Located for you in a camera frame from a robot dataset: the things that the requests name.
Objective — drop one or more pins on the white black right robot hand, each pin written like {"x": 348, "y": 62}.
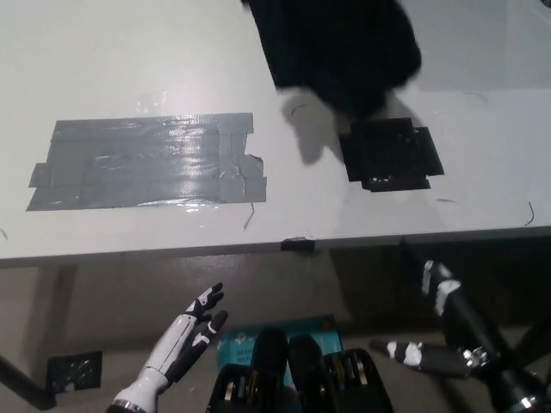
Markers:
{"x": 462, "y": 327}

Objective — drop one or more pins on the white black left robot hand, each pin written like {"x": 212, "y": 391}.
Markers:
{"x": 172, "y": 344}

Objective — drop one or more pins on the robot black legs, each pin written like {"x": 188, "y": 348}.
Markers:
{"x": 301, "y": 383}

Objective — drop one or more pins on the teal cardboard box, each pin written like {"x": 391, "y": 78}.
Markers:
{"x": 239, "y": 344}

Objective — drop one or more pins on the small black tape strip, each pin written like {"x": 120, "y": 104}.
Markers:
{"x": 298, "y": 245}

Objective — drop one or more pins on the black tape square patch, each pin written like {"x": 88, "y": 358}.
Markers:
{"x": 389, "y": 155}

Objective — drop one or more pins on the grey duct tape patch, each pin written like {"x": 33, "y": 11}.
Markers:
{"x": 146, "y": 163}

